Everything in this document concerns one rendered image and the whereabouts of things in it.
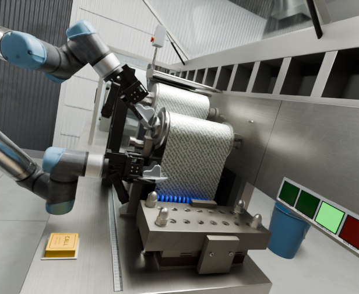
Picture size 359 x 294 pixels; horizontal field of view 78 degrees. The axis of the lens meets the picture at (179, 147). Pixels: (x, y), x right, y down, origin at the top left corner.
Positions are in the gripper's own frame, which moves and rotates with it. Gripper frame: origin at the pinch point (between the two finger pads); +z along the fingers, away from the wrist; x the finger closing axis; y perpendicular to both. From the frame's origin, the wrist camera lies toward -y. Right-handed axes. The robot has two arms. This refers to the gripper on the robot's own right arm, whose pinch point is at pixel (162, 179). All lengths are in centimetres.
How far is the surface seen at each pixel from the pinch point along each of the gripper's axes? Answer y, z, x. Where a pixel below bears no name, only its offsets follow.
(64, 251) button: -17.0, -25.9, -13.4
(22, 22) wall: 75, -133, 310
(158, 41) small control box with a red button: 54, 0, 58
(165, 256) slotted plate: -14.7, -0.8, -18.9
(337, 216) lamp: 10.7, 28.4, -37.5
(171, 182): -0.8, 3.0, -0.2
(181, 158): 8.2, 4.5, -0.3
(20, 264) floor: -109, -56, 88
